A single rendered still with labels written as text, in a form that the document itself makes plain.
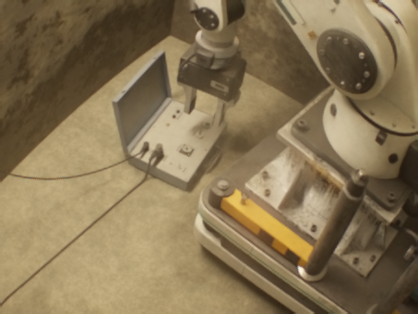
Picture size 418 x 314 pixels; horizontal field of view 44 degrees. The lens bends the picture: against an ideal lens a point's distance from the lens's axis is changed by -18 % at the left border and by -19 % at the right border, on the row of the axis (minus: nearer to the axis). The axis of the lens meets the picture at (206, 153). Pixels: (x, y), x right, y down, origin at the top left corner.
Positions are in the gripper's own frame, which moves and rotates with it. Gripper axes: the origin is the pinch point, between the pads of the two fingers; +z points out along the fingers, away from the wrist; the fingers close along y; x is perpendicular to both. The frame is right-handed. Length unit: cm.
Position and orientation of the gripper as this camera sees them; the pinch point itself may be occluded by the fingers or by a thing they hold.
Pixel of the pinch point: (204, 110)
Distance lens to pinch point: 248.1
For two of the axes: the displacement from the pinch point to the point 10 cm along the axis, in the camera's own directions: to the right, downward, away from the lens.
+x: 4.3, -6.4, 6.4
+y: 8.9, 4.0, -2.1
